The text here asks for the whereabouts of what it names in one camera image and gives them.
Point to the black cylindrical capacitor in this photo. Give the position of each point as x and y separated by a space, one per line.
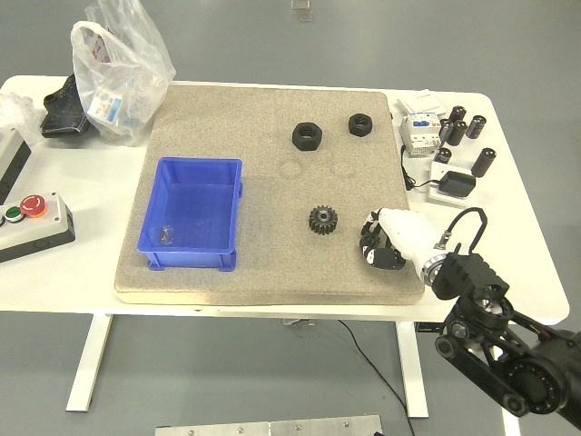
483 162
476 127
459 113
458 133
442 155
445 131

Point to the large black hex nut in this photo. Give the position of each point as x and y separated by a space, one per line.
308 136

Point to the white circuit breaker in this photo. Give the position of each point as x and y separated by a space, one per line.
420 134

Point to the black table control box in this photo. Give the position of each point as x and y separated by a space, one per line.
429 327

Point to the black plastic part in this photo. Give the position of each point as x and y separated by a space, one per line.
63 113

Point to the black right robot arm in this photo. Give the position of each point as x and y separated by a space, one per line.
472 272

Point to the clear plastic bag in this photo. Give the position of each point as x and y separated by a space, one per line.
122 68

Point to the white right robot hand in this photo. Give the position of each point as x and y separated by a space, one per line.
408 231

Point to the white and blue carton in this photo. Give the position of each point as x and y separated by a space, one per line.
422 103

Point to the blue plastic box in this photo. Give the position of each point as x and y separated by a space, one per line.
195 209

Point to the metal bracket under table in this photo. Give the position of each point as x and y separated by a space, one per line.
297 322

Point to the grey-brown mat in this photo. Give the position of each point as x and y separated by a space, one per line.
272 254

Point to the grey emergency stop button box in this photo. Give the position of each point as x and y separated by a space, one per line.
36 231

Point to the clear floor marker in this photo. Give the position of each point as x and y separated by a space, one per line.
300 3

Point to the silver metal plate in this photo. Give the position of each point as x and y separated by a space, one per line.
272 427

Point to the grey and black enclosure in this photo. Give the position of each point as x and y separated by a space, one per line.
11 159

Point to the black metal gear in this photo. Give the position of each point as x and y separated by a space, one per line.
324 221

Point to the crumpled clear plastic wrap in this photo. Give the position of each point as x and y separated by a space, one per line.
16 113

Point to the white table leg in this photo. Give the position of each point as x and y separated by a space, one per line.
413 363
91 359

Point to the white square plate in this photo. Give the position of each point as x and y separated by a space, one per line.
436 170

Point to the small black hex nut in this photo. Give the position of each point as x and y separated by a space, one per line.
361 124

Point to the black power adapter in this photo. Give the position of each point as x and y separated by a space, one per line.
457 183

